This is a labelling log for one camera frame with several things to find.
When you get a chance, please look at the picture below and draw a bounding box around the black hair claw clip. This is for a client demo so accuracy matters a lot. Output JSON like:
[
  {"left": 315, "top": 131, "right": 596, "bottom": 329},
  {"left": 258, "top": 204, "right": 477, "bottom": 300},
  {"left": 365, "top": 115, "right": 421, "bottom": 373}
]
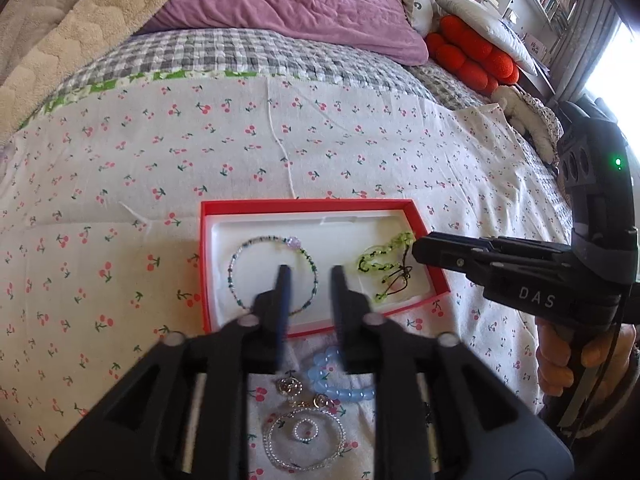
[{"left": 423, "top": 401, "right": 433, "bottom": 427}]

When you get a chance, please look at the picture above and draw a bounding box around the grey checked bed cover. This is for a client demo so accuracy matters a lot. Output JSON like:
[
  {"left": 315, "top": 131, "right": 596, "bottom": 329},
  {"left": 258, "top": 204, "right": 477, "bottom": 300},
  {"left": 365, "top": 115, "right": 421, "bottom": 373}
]
[{"left": 43, "top": 28, "right": 489, "bottom": 110}]

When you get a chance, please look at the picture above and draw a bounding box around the purple quilted blanket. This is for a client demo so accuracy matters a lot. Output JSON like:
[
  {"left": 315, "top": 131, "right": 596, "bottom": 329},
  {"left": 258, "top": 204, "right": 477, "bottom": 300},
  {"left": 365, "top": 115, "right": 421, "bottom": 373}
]
[{"left": 141, "top": 0, "right": 428, "bottom": 66}]

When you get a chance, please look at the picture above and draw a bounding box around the person's right hand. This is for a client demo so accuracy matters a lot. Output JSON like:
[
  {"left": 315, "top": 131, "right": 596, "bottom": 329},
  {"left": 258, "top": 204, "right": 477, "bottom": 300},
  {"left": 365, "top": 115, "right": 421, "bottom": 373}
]
[{"left": 534, "top": 320, "right": 639, "bottom": 409}]

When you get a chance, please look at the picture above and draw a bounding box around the red open cardboard box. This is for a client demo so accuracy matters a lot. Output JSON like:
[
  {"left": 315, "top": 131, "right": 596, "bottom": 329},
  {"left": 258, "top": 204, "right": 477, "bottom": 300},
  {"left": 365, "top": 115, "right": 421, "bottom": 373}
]
[{"left": 200, "top": 198, "right": 450, "bottom": 337}]

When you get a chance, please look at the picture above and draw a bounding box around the white plush toy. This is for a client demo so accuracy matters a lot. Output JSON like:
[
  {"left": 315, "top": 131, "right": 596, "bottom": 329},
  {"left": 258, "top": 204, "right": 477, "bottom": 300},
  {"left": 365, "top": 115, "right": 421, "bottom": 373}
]
[{"left": 490, "top": 86, "right": 564, "bottom": 167}]

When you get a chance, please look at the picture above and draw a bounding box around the multicolour seed bead bracelet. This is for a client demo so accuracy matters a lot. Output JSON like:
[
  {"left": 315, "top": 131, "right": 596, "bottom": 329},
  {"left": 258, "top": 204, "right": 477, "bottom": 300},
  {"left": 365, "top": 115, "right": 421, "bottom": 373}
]
[{"left": 226, "top": 235, "right": 319, "bottom": 316}]

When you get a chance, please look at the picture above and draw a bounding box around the light blue bead bracelet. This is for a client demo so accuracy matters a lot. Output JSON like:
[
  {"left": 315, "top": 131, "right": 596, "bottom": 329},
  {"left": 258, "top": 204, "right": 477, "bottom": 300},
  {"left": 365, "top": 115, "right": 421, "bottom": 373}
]
[{"left": 305, "top": 349, "right": 378, "bottom": 406}]

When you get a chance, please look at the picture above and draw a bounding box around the beige fleece blanket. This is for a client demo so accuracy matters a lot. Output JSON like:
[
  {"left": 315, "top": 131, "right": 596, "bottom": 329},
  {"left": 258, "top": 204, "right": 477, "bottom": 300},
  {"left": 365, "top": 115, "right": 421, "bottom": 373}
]
[{"left": 1, "top": 0, "right": 168, "bottom": 144}]

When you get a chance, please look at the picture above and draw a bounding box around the clear crystal bead bracelet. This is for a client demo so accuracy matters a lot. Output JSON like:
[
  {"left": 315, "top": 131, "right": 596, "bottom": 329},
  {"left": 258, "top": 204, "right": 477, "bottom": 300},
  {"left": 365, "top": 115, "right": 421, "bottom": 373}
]
[{"left": 261, "top": 406, "right": 348, "bottom": 472}]

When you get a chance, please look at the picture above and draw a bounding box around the orange plush cushion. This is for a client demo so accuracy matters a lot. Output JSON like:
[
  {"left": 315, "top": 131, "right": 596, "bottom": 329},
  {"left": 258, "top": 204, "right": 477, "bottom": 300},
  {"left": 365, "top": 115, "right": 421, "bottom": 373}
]
[{"left": 424, "top": 15, "right": 520, "bottom": 96}]

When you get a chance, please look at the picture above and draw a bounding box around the white bookshelf with books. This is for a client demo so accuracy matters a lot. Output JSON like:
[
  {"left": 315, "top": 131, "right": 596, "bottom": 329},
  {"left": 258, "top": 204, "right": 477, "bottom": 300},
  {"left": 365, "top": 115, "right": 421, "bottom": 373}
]
[{"left": 498, "top": 0, "right": 577, "bottom": 66}]

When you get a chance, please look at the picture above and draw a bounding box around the cherry print bed sheet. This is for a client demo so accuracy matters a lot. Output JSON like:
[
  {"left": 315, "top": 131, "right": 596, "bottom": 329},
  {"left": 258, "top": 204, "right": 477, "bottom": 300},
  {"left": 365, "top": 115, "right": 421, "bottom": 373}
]
[{"left": 1, "top": 76, "right": 570, "bottom": 466}]

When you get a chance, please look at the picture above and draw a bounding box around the green bead black cord bracelet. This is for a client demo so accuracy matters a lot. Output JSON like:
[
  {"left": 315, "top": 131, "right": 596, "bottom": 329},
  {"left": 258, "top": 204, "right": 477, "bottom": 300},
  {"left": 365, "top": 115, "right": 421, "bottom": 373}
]
[{"left": 356, "top": 231, "right": 417, "bottom": 305}]

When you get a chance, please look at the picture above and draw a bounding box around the white patterned pillow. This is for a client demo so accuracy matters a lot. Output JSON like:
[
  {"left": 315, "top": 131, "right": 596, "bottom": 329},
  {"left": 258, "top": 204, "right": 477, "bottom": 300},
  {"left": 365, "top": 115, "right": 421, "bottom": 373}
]
[{"left": 401, "top": 0, "right": 537, "bottom": 75}]

